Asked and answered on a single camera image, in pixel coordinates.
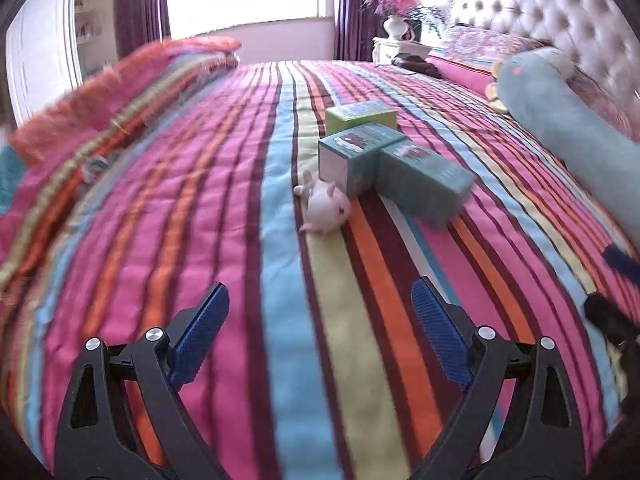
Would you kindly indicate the white nightstand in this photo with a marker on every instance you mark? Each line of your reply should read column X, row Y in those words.
column 395, row 50

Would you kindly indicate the long blue plush pillow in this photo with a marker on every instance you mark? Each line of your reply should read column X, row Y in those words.
column 560, row 110

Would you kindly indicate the tufted pale headboard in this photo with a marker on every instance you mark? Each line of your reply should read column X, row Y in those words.
column 560, row 5

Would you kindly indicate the white wardrobe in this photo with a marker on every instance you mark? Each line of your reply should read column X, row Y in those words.
column 45, row 45

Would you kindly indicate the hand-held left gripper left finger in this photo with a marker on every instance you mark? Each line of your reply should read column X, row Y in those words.
column 200, row 330

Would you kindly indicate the white plush toy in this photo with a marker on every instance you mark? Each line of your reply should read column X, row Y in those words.
column 325, row 205

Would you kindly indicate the green carton box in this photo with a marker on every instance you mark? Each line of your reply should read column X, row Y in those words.
column 360, row 117

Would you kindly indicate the teal carton box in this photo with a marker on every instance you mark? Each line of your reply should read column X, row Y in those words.
column 425, row 185
column 345, row 160

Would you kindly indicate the purple curtain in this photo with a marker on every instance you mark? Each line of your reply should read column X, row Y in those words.
column 350, row 10
column 142, row 5

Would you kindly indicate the folded orange striped blanket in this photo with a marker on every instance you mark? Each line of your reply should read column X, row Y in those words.
column 125, row 85

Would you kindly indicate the dark object on bed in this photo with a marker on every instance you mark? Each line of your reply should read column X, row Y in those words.
column 417, row 66

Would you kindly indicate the striped multicolour bedspread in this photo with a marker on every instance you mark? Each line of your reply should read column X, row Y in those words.
column 225, row 210

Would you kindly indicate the pink patterned pillow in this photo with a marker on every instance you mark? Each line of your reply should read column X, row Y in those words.
column 475, row 52

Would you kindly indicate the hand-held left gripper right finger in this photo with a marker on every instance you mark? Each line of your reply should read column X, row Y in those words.
column 440, row 330

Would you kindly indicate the white vase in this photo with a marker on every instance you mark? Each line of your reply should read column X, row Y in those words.
column 395, row 27

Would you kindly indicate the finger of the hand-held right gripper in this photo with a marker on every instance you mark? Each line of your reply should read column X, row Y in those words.
column 610, row 317
column 625, row 261

